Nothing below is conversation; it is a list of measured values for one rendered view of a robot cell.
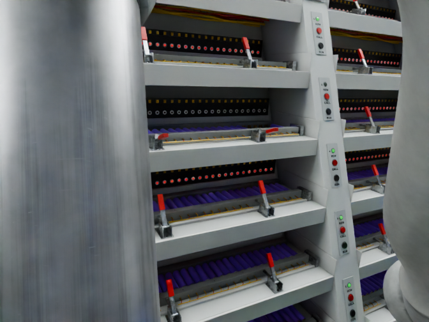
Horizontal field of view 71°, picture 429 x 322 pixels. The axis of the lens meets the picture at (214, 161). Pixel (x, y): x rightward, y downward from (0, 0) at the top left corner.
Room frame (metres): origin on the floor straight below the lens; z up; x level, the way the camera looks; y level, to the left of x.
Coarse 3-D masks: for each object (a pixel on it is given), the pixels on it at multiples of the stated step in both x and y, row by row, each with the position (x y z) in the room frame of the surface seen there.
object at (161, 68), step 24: (144, 48) 0.66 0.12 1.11; (168, 48) 0.84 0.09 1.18; (192, 48) 0.87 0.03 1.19; (216, 48) 0.90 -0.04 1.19; (240, 48) 0.93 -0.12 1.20; (144, 72) 0.64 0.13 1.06; (168, 72) 0.66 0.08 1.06; (192, 72) 0.69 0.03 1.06; (216, 72) 0.71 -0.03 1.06; (240, 72) 0.74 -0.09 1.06; (264, 72) 0.77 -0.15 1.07; (288, 72) 0.80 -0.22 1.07
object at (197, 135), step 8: (248, 128) 0.81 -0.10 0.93; (256, 128) 0.81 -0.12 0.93; (264, 128) 0.82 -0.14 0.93; (280, 128) 0.83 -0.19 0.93; (288, 128) 0.85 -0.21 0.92; (296, 128) 0.86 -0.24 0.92; (176, 136) 0.71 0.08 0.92; (184, 136) 0.72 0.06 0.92; (192, 136) 0.72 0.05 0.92; (200, 136) 0.73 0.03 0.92; (208, 136) 0.74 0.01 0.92; (216, 136) 0.75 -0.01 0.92; (224, 136) 0.76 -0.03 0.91; (232, 136) 0.77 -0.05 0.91; (240, 136) 0.78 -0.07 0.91; (248, 136) 0.80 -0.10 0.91
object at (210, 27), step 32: (352, 0) 1.21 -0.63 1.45; (384, 0) 1.30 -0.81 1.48; (192, 32) 0.90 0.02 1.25; (224, 32) 0.95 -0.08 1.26; (256, 32) 1.00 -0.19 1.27; (160, 96) 0.85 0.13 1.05; (192, 96) 0.89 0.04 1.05; (224, 96) 0.94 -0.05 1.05; (256, 96) 0.99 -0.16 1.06; (352, 96) 1.19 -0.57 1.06; (384, 96) 1.27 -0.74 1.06
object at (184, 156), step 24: (168, 120) 0.83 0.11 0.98; (192, 120) 0.86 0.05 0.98; (216, 120) 0.89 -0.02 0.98; (240, 120) 0.93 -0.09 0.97; (264, 120) 0.97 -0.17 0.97; (288, 120) 0.93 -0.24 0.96; (312, 120) 0.84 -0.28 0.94; (192, 144) 0.71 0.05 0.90; (216, 144) 0.72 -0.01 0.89; (240, 144) 0.73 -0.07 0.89; (264, 144) 0.76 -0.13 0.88; (288, 144) 0.79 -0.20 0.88; (312, 144) 0.83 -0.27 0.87; (168, 168) 0.66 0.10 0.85
